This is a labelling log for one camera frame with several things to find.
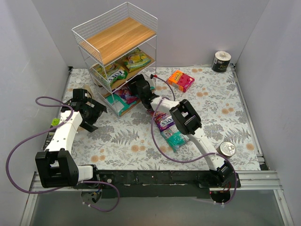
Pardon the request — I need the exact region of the metal tin can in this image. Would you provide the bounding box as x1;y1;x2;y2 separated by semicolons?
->
217;141;237;158

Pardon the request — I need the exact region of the floral patterned table mat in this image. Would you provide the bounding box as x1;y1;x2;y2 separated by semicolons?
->
71;67;260;170

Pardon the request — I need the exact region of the cream liquid bottle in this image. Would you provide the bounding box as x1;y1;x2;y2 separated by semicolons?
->
74;79;94;99

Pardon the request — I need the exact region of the black green product box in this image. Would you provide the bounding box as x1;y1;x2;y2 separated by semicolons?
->
42;118;60;151

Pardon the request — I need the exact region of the purple Fox's berries candy bag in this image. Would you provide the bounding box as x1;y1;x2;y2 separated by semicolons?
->
154;111;174;132
114;86;139;105

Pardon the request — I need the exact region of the green yellow Fox's candy bag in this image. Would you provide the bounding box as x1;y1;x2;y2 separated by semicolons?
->
122;48;151;72
91;63;128;86

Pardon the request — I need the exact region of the red orange candy box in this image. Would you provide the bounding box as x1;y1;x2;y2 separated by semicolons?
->
167;70;195;93

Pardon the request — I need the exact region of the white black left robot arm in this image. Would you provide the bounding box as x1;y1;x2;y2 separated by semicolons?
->
35;89;107;188

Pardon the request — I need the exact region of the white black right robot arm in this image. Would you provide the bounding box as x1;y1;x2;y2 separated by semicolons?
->
128;74;238;189

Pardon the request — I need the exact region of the teal mint candy bag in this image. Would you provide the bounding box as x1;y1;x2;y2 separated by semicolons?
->
106;94;137;116
161;130;189;152

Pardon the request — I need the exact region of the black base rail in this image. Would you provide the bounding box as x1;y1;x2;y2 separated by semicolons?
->
75;170;241;199

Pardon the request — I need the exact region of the white wire wooden shelf rack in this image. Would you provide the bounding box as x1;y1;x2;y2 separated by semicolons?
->
72;2;158;118

